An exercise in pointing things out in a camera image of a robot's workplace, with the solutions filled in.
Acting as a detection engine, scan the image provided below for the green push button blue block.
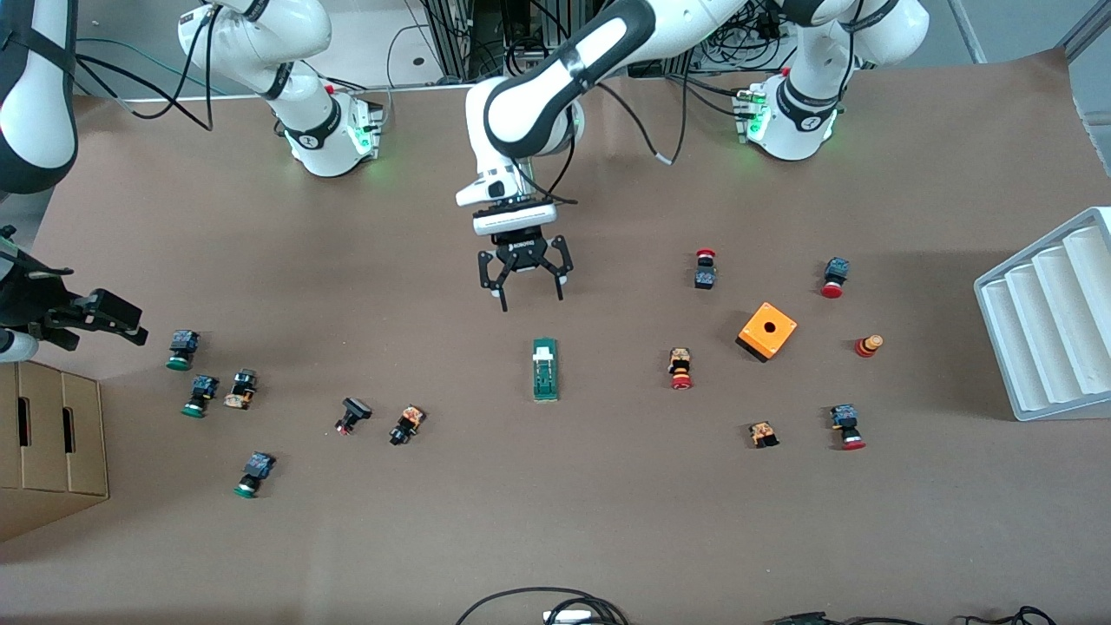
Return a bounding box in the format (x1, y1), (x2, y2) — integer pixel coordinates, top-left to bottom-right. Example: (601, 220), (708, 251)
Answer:
(181, 374), (220, 419)
(233, 451), (277, 500)
(166, 329), (201, 372)

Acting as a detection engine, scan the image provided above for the brown cardboard box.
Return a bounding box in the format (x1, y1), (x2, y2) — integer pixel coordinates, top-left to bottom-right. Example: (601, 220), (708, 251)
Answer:
(0, 360), (110, 543)

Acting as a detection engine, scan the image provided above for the black selector orange contact block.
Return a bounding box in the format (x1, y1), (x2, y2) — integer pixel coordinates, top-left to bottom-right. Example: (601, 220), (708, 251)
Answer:
(388, 404), (427, 447)

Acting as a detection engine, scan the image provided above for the black square push button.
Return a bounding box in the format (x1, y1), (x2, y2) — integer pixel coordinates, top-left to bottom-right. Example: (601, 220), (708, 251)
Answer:
(334, 397), (373, 437)

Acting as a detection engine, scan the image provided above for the white slotted tray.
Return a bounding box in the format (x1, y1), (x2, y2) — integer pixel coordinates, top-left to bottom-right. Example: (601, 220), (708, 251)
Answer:
(973, 206), (1111, 423)

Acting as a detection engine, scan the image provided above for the black switch orange contact block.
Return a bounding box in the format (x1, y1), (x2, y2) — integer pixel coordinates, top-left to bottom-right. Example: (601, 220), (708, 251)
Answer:
(223, 368), (260, 411)

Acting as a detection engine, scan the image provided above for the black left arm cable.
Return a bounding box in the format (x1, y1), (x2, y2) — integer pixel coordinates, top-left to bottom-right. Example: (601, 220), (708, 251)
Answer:
(521, 52), (695, 209)

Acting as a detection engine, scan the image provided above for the orange button enclosure box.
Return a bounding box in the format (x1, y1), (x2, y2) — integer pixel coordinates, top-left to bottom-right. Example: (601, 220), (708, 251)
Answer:
(735, 301), (799, 364)

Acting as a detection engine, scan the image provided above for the aluminium frame rack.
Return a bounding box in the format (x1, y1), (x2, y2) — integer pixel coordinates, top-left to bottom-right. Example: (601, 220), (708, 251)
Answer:
(417, 0), (708, 83)

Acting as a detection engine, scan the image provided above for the black looped cable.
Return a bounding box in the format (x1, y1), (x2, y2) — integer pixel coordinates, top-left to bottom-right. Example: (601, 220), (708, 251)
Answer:
(454, 587), (630, 625)

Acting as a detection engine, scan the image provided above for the black cable bundle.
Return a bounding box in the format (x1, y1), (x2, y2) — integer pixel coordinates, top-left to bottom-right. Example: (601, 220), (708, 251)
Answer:
(542, 597), (628, 625)

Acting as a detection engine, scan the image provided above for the grey aluminium post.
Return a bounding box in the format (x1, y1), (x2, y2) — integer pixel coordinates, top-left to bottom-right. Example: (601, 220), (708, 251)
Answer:
(1061, 0), (1111, 62)

